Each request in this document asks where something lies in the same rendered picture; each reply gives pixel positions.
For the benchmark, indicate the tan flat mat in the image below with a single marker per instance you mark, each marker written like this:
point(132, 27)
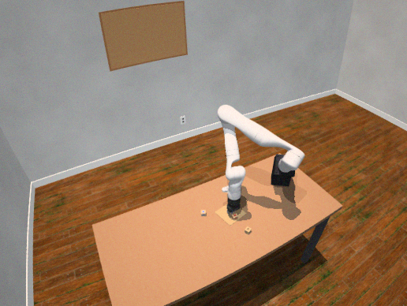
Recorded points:
point(227, 218)

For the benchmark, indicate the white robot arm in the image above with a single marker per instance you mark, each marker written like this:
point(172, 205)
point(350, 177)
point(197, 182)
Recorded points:
point(259, 135)

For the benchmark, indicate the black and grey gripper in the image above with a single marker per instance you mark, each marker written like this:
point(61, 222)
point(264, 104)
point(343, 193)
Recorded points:
point(233, 200)

